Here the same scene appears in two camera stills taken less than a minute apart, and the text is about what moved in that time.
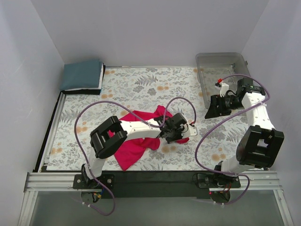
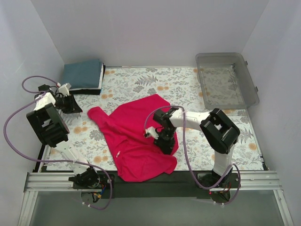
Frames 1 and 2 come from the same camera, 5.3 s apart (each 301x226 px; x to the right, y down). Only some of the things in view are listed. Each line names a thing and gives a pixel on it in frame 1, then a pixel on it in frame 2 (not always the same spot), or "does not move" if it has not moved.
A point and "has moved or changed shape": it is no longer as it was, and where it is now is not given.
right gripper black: x=217 y=105 → x=165 y=142
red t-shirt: x=128 y=149 has moved or changed shape
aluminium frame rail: x=36 y=183 does not move
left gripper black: x=171 y=138 → x=71 y=105
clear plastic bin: x=227 y=67 does not move
